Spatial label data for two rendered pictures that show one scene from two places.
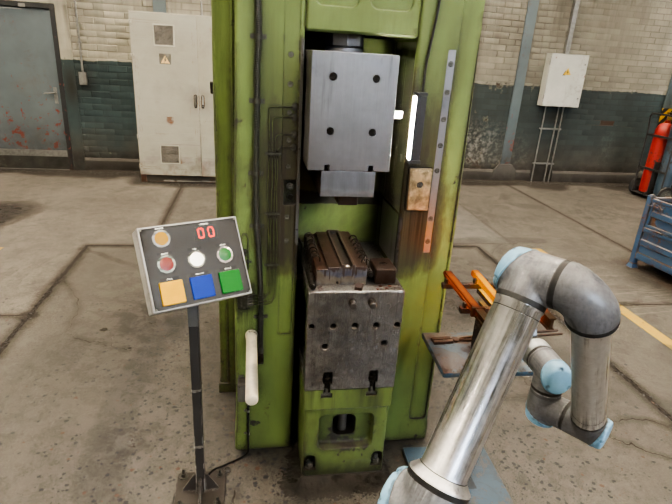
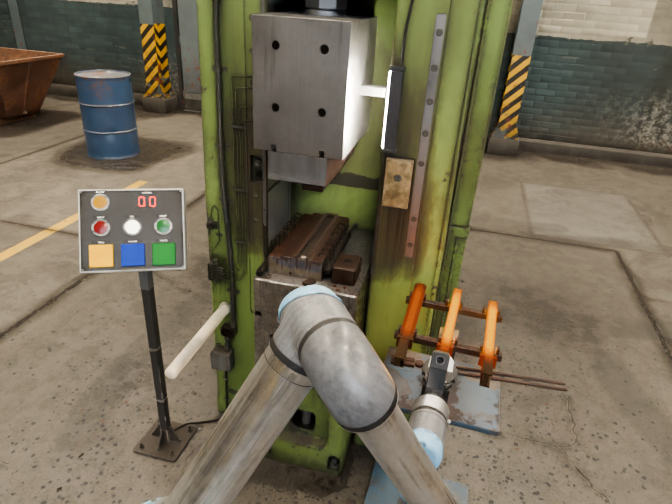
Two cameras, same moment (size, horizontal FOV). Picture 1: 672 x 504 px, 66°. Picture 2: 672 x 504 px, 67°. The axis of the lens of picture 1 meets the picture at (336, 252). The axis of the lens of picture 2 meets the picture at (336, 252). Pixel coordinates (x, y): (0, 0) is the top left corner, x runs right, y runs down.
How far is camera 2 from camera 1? 0.89 m
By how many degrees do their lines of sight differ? 22
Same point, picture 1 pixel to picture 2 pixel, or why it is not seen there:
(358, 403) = (311, 403)
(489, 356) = (233, 411)
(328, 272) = (280, 261)
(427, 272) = (409, 279)
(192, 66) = not seen: hidden behind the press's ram
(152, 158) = not seen: hidden behind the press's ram
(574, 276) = (320, 343)
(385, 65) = (334, 33)
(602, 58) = not seen: outside the picture
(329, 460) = (284, 449)
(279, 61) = (239, 25)
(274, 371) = (249, 347)
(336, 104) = (280, 77)
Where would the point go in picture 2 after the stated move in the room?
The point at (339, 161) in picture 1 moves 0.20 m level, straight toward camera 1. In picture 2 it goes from (286, 142) to (252, 157)
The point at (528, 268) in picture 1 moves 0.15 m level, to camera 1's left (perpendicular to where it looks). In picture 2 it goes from (294, 317) to (222, 294)
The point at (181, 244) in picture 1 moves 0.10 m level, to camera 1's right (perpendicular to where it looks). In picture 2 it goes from (119, 210) to (142, 216)
